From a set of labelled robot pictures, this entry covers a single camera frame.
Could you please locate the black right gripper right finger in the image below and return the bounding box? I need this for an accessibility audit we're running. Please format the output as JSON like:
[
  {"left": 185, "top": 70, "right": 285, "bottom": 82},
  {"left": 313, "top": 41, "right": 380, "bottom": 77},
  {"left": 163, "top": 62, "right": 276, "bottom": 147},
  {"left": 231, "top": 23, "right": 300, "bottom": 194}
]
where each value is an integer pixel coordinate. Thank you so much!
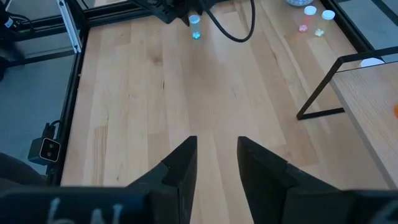
[{"left": 237, "top": 136, "right": 340, "bottom": 224}]

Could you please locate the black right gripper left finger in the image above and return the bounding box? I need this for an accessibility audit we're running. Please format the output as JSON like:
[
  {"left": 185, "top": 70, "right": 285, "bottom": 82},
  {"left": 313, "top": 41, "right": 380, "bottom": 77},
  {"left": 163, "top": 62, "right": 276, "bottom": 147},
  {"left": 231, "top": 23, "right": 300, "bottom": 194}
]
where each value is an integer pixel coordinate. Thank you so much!
[{"left": 126, "top": 136, "right": 198, "bottom": 224}]

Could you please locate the blue medicine bottle white cap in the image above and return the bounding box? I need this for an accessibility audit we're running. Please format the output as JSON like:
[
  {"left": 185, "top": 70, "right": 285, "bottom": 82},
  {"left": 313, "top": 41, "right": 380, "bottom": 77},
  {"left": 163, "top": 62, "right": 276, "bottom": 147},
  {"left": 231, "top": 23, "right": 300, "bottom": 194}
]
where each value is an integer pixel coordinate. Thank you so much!
[{"left": 188, "top": 14, "right": 202, "bottom": 40}]

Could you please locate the pink medicine bottle white cap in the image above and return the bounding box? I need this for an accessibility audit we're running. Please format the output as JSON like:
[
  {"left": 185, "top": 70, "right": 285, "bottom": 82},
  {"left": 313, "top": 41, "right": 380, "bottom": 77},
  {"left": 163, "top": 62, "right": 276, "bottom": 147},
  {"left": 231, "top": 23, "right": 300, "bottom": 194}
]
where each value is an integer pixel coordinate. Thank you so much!
[{"left": 297, "top": 5, "right": 318, "bottom": 34}]

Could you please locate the yellow-green medicine bottle white cap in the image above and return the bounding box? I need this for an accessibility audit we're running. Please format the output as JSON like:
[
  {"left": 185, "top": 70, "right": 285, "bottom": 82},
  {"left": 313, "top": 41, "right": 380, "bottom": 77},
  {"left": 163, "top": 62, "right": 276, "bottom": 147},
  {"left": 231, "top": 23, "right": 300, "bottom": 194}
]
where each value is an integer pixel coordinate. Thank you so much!
[{"left": 313, "top": 9, "right": 336, "bottom": 37}]

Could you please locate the person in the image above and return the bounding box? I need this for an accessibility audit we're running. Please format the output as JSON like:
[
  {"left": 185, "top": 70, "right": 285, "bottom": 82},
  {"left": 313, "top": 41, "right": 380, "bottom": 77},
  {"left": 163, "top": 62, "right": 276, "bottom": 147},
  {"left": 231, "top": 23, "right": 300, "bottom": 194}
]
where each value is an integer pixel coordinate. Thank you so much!
[{"left": 0, "top": 151, "right": 49, "bottom": 189}]

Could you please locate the green plant in white pot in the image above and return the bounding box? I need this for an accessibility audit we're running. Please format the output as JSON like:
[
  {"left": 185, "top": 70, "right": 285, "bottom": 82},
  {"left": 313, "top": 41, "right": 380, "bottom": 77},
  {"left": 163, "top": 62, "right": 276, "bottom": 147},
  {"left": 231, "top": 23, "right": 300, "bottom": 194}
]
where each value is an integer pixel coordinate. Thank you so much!
[{"left": 285, "top": 0, "right": 315, "bottom": 7}]

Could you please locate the black table-level camera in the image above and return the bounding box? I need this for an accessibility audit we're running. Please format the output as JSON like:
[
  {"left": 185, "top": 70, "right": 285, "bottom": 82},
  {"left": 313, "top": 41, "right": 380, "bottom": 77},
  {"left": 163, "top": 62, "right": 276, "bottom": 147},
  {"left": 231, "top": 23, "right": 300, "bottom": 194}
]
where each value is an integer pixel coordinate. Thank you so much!
[{"left": 27, "top": 121, "right": 62, "bottom": 166}]

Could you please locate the black aluminium frame rail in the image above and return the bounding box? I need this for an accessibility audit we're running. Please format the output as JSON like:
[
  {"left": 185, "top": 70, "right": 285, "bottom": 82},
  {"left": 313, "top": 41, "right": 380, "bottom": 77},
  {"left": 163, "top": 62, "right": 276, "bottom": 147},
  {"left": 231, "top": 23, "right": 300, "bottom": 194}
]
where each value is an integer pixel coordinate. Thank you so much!
[
  {"left": 320, "top": 0, "right": 385, "bottom": 54},
  {"left": 46, "top": 27, "right": 91, "bottom": 187},
  {"left": 71, "top": 4, "right": 153, "bottom": 24}
]

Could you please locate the wooden shelf black frame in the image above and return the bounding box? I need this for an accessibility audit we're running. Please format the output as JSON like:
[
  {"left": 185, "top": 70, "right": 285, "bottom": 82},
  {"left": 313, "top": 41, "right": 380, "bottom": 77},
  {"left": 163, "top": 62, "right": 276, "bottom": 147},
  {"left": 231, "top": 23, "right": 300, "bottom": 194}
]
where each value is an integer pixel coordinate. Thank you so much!
[{"left": 296, "top": 45, "right": 398, "bottom": 190}]

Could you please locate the black left wrist camera cable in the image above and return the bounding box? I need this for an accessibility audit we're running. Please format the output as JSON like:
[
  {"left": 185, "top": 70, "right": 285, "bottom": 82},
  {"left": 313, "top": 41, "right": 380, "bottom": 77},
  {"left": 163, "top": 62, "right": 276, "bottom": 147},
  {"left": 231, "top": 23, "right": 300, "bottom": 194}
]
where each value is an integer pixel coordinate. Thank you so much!
[{"left": 198, "top": 0, "right": 256, "bottom": 44}]

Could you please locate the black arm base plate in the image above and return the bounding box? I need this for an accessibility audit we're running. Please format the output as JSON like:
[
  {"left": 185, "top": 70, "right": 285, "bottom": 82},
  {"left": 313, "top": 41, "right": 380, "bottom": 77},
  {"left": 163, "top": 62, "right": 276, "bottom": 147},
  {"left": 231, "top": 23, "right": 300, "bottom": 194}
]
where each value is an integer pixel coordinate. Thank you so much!
[{"left": 132, "top": 0, "right": 206, "bottom": 25}]

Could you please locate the silver aluminium bracket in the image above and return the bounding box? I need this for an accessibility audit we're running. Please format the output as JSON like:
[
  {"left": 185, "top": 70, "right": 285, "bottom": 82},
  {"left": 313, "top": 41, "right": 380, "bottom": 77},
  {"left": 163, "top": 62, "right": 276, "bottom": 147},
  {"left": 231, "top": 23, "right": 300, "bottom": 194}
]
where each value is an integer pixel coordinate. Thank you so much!
[{"left": 57, "top": 0, "right": 83, "bottom": 54}]

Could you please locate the black equipment with cables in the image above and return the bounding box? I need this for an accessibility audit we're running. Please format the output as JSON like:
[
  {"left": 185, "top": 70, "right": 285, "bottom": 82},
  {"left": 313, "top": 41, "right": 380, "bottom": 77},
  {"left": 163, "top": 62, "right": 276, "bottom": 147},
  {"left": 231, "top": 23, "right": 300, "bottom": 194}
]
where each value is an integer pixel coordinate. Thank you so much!
[{"left": 0, "top": 0, "right": 34, "bottom": 63}]

